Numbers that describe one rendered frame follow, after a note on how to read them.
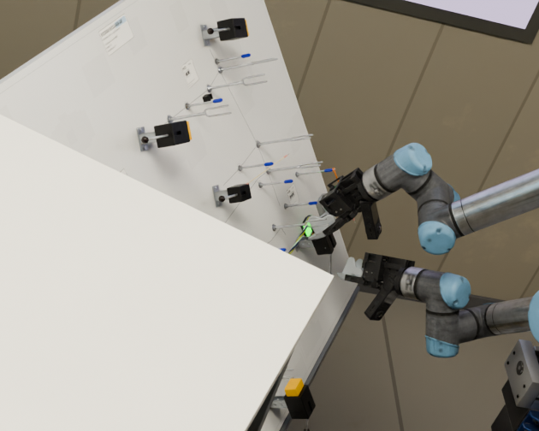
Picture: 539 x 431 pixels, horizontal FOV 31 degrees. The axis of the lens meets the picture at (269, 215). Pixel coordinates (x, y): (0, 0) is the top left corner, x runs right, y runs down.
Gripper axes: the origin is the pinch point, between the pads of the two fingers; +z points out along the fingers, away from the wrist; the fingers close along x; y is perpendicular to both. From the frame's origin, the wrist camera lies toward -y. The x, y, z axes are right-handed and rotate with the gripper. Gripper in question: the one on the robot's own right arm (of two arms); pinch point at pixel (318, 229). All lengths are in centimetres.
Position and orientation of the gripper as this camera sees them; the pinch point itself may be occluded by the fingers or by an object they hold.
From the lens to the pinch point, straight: 234.8
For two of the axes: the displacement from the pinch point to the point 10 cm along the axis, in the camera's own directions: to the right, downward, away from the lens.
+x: -3.3, 5.9, -7.3
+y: -6.9, -6.8, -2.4
